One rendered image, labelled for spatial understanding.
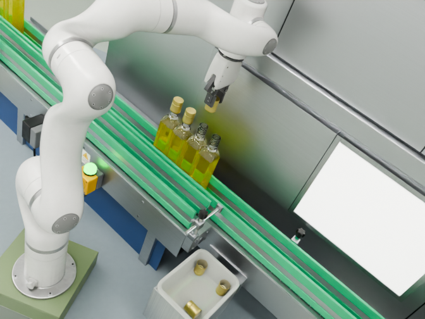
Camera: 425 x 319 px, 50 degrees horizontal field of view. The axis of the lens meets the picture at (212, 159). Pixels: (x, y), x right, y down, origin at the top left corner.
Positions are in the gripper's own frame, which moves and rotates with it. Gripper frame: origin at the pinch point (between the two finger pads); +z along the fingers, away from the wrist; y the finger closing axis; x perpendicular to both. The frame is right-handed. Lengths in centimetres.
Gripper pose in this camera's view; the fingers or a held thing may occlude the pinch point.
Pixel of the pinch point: (214, 97)
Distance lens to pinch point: 134.7
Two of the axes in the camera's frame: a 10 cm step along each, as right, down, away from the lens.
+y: -6.1, 3.7, -7.0
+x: 7.3, 6.0, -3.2
